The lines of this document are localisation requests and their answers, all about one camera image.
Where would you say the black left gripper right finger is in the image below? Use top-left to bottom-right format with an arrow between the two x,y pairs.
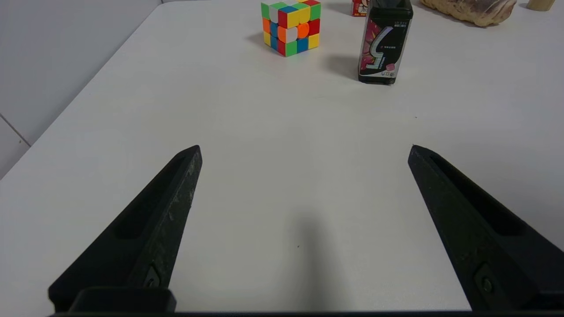
408,144 -> 564,312

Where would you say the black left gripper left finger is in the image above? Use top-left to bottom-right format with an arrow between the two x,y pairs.
48,145 -> 203,313

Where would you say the tan round object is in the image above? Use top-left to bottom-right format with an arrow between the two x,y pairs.
526,0 -> 557,12

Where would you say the black chewing gum bottle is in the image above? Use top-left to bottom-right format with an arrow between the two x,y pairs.
358,0 -> 414,85

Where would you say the brown bread in plastic wrap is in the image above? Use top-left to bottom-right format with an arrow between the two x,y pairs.
420,0 -> 517,27

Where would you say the multicoloured puzzle cube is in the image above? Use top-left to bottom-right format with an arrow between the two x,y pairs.
261,0 -> 322,57

